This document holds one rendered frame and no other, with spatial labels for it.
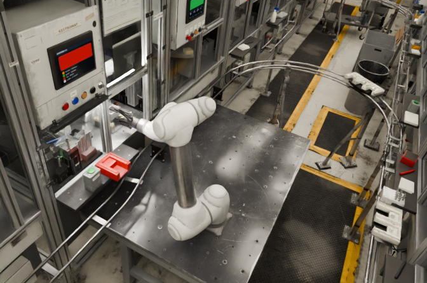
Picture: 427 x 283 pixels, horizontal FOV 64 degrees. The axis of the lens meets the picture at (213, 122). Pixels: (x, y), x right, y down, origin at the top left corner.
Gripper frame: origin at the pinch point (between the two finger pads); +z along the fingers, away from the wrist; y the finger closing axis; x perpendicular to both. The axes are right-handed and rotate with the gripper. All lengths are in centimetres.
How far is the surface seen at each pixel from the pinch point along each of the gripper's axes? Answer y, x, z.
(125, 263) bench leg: -70, 49, -46
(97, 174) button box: -2, 46, -27
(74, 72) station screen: 55, 41, -15
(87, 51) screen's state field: 62, 32, -15
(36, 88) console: 55, 60, -13
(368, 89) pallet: -16, -186, -149
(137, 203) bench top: -34, 29, -40
